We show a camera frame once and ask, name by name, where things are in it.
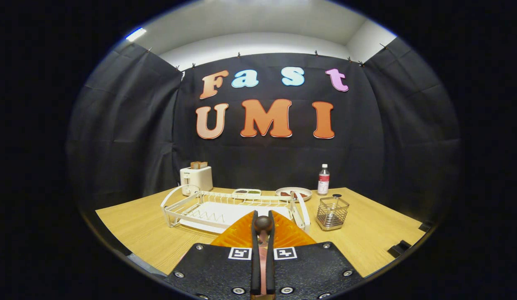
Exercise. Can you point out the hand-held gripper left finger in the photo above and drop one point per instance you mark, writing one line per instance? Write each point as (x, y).
(216, 271)

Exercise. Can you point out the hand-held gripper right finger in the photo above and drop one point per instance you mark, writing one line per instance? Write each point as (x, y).
(312, 271)

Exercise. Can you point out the white plate with meat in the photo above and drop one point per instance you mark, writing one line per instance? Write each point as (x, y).
(308, 192)

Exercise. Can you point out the white divided sauce dish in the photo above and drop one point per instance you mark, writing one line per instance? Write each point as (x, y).
(246, 191)

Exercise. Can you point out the red meat slices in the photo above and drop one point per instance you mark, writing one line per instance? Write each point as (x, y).
(288, 193)

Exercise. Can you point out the black table edge block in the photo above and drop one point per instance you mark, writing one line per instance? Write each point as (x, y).
(426, 226)
(400, 248)

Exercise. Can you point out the clear red label bottle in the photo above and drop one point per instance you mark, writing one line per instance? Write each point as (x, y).
(323, 181)

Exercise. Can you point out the cream toaster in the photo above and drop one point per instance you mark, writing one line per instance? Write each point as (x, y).
(198, 179)

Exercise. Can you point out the toast slice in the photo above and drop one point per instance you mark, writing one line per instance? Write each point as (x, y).
(198, 165)

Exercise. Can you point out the black backdrop cloth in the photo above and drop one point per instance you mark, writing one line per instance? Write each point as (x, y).
(129, 125)

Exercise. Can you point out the ceiling light panel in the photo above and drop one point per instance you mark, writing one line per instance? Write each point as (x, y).
(136, 34)

